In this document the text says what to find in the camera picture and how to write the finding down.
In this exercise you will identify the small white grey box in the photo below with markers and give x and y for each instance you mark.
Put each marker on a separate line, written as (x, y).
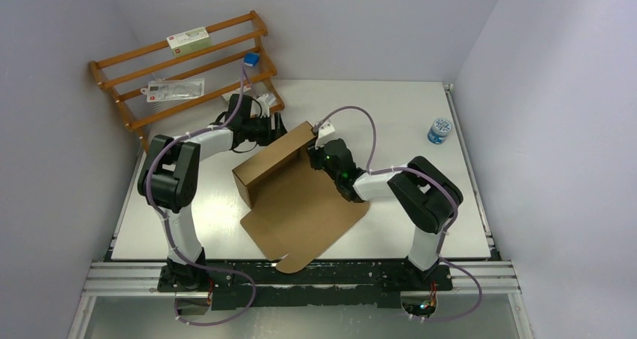
(229, 95)

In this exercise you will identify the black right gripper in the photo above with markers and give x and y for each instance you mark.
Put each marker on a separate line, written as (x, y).
(313, 153)

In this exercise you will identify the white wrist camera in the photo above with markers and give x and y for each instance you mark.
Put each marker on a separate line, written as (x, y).
(265, 103)
(326, 132)

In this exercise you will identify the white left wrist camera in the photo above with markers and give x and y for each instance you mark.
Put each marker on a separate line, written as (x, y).
(265, 103)

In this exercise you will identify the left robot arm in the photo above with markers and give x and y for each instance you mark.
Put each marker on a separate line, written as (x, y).
(169, 180)

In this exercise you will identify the blue white lidded jar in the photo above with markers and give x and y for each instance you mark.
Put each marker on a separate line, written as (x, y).
(439, 130)

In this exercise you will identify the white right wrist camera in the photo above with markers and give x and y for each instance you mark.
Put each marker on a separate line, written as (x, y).
(326, 132)

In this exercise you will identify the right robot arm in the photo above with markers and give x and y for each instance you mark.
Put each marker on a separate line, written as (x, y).
(426, 195)

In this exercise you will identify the small blue cube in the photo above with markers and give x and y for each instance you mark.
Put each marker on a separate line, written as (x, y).
(251, 59)

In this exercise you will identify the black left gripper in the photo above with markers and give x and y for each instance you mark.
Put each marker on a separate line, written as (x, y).
(280, 128)

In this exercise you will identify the clear blister pack card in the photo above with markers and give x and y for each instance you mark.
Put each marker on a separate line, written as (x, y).
(173, 90)

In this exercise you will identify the brown cardboard box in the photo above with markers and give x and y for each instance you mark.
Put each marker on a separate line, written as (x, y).
(295, 213)

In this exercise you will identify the white green product box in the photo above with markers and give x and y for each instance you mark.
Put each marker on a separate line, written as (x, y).
(188, 42)

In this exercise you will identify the wooden tiered rack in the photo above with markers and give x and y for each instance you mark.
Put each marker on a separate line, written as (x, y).
(267, 70)

